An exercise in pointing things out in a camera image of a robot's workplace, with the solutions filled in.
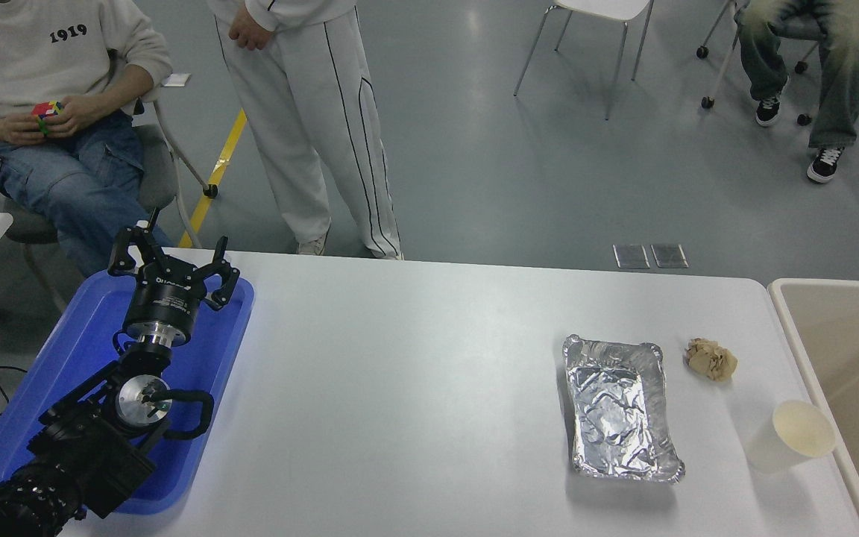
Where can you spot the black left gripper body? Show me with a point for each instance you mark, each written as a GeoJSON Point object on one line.
{"type": "Point", "coordinates": [165, 302]}

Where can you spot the multicoloured puzzle cube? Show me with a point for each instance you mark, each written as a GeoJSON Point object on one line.
{"type": "Point", "coordinates": [46, 115]}

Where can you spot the pale paper cup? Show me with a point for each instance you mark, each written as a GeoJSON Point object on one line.
{"type": "Point", "coordinates": [780, 447]}

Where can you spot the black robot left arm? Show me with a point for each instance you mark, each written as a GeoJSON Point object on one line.
{"type": "Point", "coordinates": [86, 447]}

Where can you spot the seated person's left hand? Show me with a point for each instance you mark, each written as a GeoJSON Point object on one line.
{"type": "Point", "coordinates": [79, 112]}

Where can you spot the seated person's right hand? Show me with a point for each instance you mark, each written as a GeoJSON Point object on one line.
{"type": "Point", "coordinates": [16, 128]}

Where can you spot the standing person's left hand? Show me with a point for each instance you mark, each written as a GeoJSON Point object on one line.
{"type": "Point", "coordinates": [250, 31]}

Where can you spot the grey chair with metal legs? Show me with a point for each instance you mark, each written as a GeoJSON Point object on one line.
{"type": "Point", "coordinates": [155, 168]}

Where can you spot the blue plastic tray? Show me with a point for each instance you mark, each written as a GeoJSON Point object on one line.
{"type": "Point", "coordinates": [79, 350]}

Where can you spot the white chair tablet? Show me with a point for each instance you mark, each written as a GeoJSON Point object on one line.
{"type": "Point", "coordinates": [176, 79]}

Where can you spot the standing person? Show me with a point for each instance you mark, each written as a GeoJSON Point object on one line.
{"type": "Point", "coordinates": [310, 127]}

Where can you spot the seated person with cube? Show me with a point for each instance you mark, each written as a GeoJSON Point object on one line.
{"type": "Point", "coordinates": [34, 60]}

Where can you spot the metal floor plate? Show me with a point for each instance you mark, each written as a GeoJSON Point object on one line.
{"type": "Point", "coordinates": [669, 256]}
{"type": "Point", "coordinates": [631, 256]}

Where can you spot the silver foil tray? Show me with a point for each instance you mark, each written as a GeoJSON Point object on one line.
{"type": "Point", "coordinates": [620, 410]}

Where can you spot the white chair with metal legs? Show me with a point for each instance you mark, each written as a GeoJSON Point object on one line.
{"type": "Point", "coordinates": [608, 7]}

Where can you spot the crumpled tan paper ball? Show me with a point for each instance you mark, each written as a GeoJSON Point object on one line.
{"type": "Point", "coordinates": [710, 359]}

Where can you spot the wheeled office chair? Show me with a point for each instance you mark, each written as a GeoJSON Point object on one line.
{"type": "Point", "coordinates": [798, 28]}

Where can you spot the seated person on wheeled chair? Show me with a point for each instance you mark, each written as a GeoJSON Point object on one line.
{"type": "Point", "coordinates": [836, 67]}

